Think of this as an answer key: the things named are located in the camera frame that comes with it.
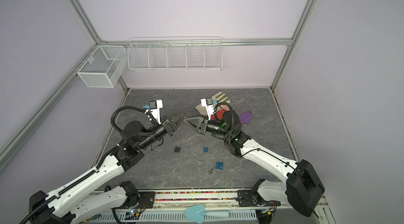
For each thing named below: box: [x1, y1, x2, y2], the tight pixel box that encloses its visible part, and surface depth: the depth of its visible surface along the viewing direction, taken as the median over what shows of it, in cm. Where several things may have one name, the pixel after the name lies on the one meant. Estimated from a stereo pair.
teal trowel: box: [184, 204, 230, 224], surface depth 72 cm
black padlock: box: [173, 143, 182, 154], surface depth 93 cm
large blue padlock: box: [215, 157, 224, 171], surface depth 85 cm
